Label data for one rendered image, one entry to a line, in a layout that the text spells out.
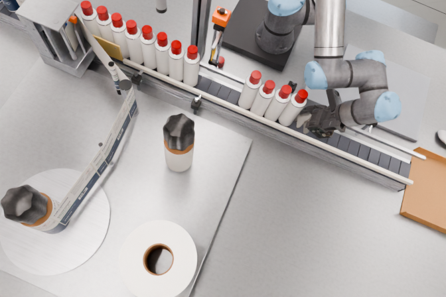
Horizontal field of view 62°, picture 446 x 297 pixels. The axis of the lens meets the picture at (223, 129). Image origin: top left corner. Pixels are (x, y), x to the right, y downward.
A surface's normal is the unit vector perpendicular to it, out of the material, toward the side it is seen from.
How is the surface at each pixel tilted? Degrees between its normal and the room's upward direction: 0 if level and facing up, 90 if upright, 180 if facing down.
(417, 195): 0
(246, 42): 4
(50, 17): 0
